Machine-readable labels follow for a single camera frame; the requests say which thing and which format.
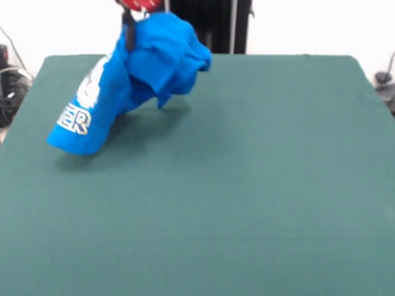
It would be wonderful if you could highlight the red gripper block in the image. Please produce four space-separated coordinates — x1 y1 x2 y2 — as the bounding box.
113 0 165 51

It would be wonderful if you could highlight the dark stand base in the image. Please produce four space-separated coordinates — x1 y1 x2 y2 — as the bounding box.
375 71 395 117
0 44 33 128

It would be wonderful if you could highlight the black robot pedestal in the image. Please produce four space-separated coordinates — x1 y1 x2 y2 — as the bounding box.
168 0 256 56

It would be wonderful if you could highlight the dark green table cloth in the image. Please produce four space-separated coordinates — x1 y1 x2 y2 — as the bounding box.
0 54 395 296

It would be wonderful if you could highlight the blue printed t-shirt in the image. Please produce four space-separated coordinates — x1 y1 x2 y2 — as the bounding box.
46 10 214 156

